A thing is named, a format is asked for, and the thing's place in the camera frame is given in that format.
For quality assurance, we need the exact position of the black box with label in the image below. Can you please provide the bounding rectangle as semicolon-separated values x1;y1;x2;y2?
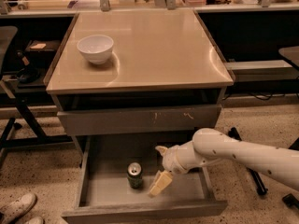
25;40;60;59

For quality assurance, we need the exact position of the white ceramic bowl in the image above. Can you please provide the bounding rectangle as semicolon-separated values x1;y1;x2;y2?
77;35;114;64

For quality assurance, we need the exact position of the closed grey top drawer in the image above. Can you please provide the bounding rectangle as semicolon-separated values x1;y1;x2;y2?
58;105;221;136

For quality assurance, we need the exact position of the black floor stand bar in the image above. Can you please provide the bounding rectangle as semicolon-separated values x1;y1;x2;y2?
228;127;268;196

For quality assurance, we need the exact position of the open middle drawer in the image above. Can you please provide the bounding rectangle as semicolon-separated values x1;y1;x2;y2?
63;132;227;224

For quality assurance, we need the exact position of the black coiled cable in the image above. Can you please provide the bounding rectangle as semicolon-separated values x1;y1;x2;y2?
16;64;41;85

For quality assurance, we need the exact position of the grey drawer cabinet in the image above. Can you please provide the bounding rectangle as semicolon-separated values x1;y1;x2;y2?
47;9;234;152

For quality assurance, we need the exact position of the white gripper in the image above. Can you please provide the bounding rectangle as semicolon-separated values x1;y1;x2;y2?
148;146;191;198

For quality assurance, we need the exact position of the white shoe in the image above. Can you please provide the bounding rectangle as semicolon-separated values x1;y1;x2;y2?
0;193;37;224
23;217;44;224

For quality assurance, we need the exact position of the green soda can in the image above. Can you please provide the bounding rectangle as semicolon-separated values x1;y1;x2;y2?
127;162;143;189

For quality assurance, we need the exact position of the grey metal rail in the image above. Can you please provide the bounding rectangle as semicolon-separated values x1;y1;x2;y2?
225;60;299;82

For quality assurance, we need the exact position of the black caster foot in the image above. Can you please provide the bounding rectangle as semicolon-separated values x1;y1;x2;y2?
282;193;299;209

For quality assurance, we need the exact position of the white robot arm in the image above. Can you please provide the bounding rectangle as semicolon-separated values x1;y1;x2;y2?
149;128;299;197

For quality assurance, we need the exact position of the black table leg frame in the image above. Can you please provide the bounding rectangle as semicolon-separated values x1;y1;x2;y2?
0;77;74;151

